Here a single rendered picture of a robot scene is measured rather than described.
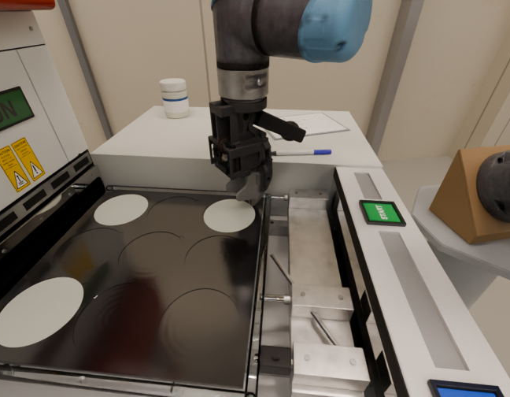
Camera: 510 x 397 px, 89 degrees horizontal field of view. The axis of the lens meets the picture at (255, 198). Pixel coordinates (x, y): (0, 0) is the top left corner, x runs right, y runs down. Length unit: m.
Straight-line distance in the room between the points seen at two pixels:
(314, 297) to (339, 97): 2.13
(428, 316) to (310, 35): 0.32
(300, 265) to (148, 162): 0.39
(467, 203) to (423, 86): 2.15
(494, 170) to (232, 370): 0.60
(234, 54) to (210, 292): 0.32
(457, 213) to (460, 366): 0.43
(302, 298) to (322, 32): 0.31
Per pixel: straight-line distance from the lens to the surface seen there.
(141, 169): 0.64
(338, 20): 0.30
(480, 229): 0.71
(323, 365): 0.35
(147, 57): 2.15
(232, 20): 0.37
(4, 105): 0.55
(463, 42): 2.89
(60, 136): 0.63
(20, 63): 0.59
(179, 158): 0.59
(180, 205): 0.55
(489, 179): 0.70
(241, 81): 0.39
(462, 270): 0.80
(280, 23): 0.33
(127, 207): 0.58
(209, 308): 0.38
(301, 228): 0.51
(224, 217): 0.50
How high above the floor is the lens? 1.22
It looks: 36 degrees down
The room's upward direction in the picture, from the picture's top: straight up
